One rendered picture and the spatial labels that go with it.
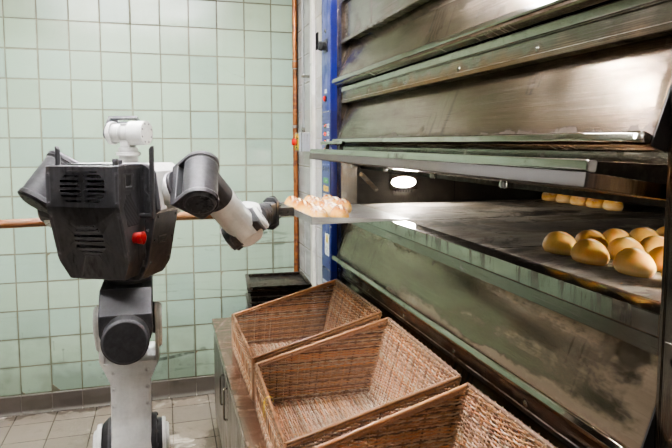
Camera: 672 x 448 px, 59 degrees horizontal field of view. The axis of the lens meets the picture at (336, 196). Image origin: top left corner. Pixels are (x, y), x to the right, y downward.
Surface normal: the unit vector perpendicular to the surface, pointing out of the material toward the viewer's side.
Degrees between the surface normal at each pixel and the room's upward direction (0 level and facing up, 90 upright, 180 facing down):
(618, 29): 90
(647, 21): 90
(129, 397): 81
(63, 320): 90
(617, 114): 70
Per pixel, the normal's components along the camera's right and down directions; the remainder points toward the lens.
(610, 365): -0.90, -0.32
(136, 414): 0.28, -0.07
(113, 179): -0.22, 0.09
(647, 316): -0.96, 0.03
